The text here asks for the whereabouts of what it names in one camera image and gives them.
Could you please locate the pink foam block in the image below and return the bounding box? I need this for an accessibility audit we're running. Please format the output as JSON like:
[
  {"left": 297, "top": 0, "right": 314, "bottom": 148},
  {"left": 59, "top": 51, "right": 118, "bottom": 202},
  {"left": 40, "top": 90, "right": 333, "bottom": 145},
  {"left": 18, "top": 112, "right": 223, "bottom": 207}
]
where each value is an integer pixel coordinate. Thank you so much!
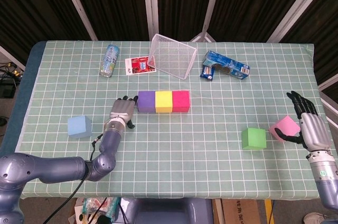
[{"left": 269, "top": 115, "right": 302, "bottom": 143}]

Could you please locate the green checked tablecloth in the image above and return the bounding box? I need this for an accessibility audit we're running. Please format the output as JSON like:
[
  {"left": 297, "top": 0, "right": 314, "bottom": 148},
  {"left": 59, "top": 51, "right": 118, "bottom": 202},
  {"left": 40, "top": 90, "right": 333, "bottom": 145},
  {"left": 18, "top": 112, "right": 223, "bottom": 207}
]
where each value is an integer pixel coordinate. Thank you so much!
[{"left": 12, "top": 40, "right": 333, "bottom": 201}]

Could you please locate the black device box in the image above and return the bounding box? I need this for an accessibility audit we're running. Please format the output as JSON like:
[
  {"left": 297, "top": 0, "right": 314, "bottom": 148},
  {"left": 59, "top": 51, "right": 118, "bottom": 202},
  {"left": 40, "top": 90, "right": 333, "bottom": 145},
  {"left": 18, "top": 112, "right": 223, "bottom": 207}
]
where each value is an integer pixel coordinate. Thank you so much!
[{"left": 0, "top": 81, "right": 18, "bottom": 99}]

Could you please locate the long blue cookie box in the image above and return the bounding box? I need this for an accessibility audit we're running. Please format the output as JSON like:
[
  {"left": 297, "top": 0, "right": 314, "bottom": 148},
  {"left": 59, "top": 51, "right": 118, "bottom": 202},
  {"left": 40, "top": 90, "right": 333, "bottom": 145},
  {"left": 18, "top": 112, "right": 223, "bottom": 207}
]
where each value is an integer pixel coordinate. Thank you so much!
[{"left": 202, "top": 50, "right": 250, "bottom": 80}]

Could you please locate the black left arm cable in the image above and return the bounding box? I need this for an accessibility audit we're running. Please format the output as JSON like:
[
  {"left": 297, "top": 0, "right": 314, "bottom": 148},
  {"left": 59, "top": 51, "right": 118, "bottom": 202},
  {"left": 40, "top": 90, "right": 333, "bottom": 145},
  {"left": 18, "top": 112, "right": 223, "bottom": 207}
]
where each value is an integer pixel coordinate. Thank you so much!
[{"left": 43, "top": 133, "right": 106, "bottom": 224}]

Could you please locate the white frame bar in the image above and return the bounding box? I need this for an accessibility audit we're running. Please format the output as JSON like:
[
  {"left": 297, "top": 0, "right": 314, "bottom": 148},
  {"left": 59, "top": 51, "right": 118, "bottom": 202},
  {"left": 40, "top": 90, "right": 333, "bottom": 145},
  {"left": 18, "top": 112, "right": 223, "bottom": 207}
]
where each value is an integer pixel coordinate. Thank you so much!
[
  {"left": 0, "top": 45, "right": 26, "bottom": 71},
  {"left": 318, "top": 73, "right": 338, "bottom": 90},
  {"left": 321, "top": 93, "right": 338, "bottom": 126}
]

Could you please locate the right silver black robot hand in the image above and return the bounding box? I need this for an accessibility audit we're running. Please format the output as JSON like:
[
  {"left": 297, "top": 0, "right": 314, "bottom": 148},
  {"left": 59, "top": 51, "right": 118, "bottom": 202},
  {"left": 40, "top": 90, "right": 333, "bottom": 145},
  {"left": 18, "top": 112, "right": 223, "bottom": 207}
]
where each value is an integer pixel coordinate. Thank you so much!
[{"left": 274, "top": 90, "right": 333, "bottom": 153}]

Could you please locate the small blue cookie packet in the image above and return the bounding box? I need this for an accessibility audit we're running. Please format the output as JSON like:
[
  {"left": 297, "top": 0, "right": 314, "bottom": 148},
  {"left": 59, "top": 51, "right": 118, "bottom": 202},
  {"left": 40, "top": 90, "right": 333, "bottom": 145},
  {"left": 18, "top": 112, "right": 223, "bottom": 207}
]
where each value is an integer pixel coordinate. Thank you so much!
[{"left": 200, "top": 64, "right": 215, "bottom": 81}]

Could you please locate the white wire mesh basket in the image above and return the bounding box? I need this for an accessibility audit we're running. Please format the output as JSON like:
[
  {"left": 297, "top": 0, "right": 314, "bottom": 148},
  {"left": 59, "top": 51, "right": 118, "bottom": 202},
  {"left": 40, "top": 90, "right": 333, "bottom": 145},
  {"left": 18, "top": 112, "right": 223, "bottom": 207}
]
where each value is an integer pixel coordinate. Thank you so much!
[{"left": 147, "top": 33, "right": 198, "bottom": 81}]

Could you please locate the green foam block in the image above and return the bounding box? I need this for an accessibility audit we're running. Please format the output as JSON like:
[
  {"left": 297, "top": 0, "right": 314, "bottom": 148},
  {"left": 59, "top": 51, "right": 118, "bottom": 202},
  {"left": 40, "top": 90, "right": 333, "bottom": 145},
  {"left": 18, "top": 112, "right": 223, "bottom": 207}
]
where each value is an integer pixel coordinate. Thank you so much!
[{"left": 241, "top": 127, "right": 267, "bottom": 151}]

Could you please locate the blue-grey robot torso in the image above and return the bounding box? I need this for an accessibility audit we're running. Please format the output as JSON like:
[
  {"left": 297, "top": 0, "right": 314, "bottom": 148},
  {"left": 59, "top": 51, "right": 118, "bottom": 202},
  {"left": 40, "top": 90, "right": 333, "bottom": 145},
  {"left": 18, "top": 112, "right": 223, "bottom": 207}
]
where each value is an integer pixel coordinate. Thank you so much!
[{"left": 121, "top": 197, "right": 214, "bottom": 224}]

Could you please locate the grey shoe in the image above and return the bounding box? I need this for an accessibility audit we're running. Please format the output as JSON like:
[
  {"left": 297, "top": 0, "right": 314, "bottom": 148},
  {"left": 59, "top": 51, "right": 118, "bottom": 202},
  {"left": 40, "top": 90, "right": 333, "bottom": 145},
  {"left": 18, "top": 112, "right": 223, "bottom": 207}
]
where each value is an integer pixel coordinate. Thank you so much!
[{"left": 303, "top": 212, "right": 328, "bottom": 224}]

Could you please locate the brown cardboard box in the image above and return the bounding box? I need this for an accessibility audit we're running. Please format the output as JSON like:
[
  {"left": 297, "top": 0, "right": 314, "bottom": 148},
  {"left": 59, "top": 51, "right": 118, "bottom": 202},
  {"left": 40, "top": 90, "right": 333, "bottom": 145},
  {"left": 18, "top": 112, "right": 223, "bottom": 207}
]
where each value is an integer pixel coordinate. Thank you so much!
[{"left": 212, "top": 199, "right": 273, "bottom": 224}]

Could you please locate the purple foam block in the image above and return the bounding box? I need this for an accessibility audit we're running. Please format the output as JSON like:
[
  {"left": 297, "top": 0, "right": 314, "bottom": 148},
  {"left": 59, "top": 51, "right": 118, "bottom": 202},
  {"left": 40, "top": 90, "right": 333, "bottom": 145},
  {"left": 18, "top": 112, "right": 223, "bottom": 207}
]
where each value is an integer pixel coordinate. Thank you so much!
[{"left": 137, "top": 90, "right": 157, "bottom": 114}]

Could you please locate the yellow foam block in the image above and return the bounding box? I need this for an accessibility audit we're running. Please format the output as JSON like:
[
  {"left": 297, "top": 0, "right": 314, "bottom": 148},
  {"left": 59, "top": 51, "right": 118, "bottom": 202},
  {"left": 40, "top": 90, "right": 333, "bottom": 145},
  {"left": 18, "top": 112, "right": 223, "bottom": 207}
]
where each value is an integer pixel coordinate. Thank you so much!
[{"left": 155, "top": 90, "right": 174, "bottom": 114}]

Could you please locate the green blue drink can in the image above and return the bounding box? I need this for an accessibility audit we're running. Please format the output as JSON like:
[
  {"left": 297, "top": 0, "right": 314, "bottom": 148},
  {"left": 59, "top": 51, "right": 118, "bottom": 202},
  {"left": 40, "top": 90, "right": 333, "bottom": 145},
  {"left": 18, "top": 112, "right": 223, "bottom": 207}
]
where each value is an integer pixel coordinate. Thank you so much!
[{"left": 99, "top": 44, "right": 120, "bottom": 78}]

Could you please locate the dark blue table pad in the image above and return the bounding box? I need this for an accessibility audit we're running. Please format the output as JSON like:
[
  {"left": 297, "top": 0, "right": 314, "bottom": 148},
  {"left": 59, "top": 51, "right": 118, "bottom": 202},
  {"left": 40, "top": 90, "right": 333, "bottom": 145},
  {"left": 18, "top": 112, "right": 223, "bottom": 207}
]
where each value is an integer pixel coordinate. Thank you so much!
[{"left": 0, "top": 41, "right": 47, "bottom": 156}]

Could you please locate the red white card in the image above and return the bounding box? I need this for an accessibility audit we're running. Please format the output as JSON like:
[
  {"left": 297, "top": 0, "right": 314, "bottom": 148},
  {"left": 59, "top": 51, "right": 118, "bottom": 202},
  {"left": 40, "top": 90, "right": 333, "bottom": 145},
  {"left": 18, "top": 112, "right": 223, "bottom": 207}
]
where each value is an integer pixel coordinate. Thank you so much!
[{"left": 125, "top": 55, "right": 157, "bottom": 76}]

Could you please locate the green snack bag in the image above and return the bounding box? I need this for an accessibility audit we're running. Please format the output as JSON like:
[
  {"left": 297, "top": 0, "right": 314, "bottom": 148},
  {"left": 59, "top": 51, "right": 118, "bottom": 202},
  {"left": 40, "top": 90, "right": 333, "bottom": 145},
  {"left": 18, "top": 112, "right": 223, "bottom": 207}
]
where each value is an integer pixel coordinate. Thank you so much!
[{"left": 73, "top": 197, "right": 122, "bottom": 223}]

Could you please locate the white frame post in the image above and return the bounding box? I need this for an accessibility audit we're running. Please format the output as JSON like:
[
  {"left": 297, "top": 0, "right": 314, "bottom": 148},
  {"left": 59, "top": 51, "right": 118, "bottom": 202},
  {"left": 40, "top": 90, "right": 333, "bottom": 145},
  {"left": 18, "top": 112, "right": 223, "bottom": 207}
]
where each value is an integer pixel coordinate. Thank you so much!
[
  {"left": 142, "top": 0, "right": 159, "bottom": 41},
  {"left": 266, "top": 0, "right": 331, "bottom": 43},
  {"left": 190, "top": 0, "right": 225, "bottom": 42},
  {"left": 57, "top": 0, "right": 99, "bottom": 41}
]

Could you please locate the light blue foam block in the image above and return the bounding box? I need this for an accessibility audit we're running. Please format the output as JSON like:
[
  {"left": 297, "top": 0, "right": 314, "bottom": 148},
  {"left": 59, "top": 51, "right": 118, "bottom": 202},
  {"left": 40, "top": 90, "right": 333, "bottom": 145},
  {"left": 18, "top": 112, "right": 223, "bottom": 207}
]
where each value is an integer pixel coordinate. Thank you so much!
[{"left": 67, "top": 115, "right": 93, "bottom": 139}]

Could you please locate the red foam block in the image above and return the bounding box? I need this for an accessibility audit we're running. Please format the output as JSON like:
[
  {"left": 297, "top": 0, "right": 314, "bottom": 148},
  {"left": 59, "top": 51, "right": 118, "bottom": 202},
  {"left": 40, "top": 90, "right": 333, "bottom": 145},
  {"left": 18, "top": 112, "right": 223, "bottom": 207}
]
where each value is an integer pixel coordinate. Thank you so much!
[{"left": 172, "top": 90, "right": 191, "bottom": 114}]

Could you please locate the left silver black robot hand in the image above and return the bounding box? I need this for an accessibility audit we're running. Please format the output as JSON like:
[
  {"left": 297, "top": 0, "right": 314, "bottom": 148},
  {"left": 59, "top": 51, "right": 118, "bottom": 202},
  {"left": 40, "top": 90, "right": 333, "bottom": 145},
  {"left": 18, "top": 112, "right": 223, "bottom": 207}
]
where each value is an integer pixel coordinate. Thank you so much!
[{"left": 109, "top": 95, "right": 139, "bottom": 129}]

